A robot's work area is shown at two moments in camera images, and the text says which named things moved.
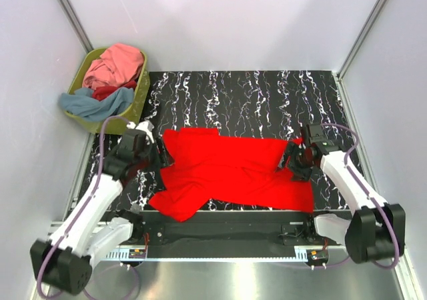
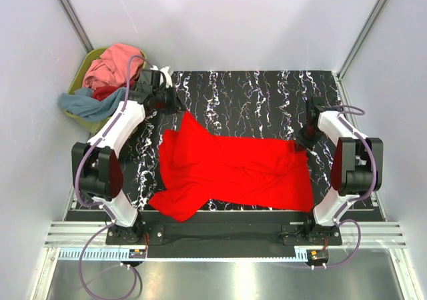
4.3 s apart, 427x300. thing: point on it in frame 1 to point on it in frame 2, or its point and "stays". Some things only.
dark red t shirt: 102,92 stays
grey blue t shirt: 81,103 stays
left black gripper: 163,158 to 176,102
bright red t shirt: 202,165 stays
